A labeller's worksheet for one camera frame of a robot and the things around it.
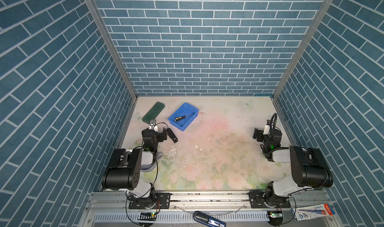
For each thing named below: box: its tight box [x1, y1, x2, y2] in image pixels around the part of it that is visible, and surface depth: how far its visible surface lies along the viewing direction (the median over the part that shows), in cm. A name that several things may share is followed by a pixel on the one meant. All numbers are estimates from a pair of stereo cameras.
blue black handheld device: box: [193, 211, 227, 227], surface depth 66 cm
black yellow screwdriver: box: [174, 112, 195, 122], surface depth 107 cm
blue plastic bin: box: [168, 102, 200, 132], surface depth 110 cm
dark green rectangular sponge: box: [142, 101, 165, 125], surface depth 113 cm
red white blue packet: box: [291, 203, 336, 221], surface depth 72 cm
